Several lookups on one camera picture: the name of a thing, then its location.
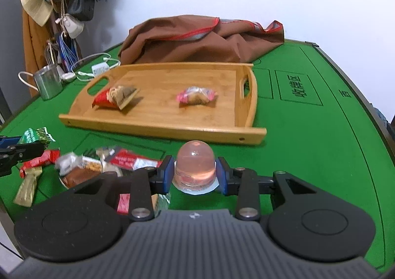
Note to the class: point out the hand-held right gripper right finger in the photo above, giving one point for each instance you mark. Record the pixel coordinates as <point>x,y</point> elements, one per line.
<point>222,177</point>

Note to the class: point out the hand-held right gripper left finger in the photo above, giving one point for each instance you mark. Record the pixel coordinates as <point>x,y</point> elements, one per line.
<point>168,174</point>

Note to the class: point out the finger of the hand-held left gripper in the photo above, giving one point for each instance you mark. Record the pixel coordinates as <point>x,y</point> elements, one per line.
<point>7,141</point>
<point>24,150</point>

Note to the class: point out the small red snack packet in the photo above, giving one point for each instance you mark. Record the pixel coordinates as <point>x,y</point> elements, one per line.
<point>40,160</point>

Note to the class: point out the green snack packet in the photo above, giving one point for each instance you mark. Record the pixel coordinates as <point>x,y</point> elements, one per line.
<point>38,136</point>

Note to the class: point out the pink jelly cup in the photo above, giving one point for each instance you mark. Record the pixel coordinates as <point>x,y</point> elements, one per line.
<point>194,161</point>

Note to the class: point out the long red stick packet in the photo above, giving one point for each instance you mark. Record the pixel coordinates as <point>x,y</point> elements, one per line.
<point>132,160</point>

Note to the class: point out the gold snack packet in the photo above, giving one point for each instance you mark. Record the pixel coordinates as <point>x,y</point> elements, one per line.
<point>26,189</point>

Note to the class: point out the wooden tray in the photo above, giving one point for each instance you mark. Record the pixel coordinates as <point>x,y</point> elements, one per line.
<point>172,118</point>

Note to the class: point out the brown bread packet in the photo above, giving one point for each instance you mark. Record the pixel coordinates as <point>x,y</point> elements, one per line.
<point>78,175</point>

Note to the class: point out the metal cup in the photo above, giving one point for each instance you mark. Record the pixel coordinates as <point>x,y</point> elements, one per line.
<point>47,83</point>

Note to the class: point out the pink snack packet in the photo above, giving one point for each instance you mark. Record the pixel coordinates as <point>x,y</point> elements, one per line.
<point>197,96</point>

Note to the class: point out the white round case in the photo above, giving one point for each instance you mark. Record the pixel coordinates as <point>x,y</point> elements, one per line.
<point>68,76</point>

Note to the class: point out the red and gold nut packet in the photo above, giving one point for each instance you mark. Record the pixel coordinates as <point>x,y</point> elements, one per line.
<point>114,97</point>

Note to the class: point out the white charger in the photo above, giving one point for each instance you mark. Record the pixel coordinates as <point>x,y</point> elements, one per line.
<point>100,70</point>

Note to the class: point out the white pouch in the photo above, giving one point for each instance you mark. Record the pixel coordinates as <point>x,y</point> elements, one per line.
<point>73,26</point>

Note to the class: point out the brown cloth with red trim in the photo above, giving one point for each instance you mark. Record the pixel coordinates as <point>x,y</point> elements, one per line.
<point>191,41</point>

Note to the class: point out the black pouch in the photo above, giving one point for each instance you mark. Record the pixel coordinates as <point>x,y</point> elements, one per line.
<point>81,4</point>

